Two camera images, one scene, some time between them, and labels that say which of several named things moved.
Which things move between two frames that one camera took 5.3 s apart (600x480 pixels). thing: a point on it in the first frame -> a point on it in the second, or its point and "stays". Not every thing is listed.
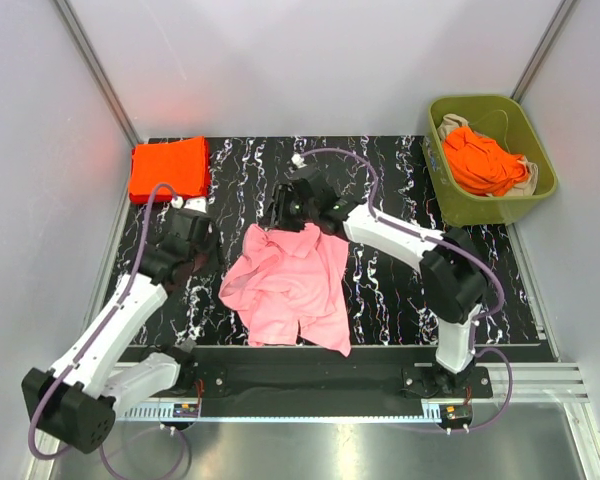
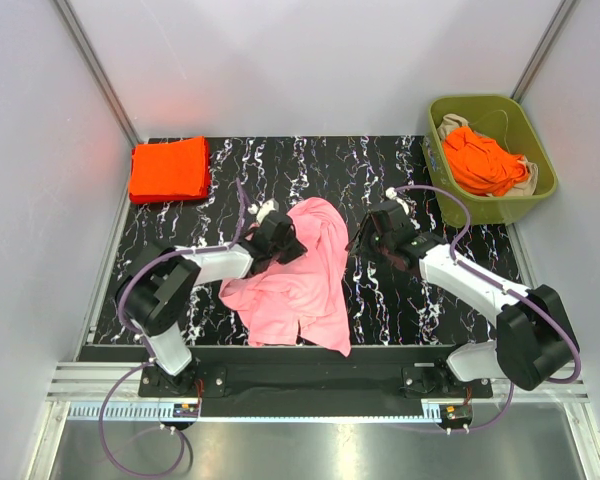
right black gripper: x=276 y=215 -> x=359 y=244
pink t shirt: x=291 y=281 stays
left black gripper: x=215 y=265 -> x=296 y=248
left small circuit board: x=184 y=410 stays
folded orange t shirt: x=183 y=165 stays
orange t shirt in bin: x=483 y=166 stays
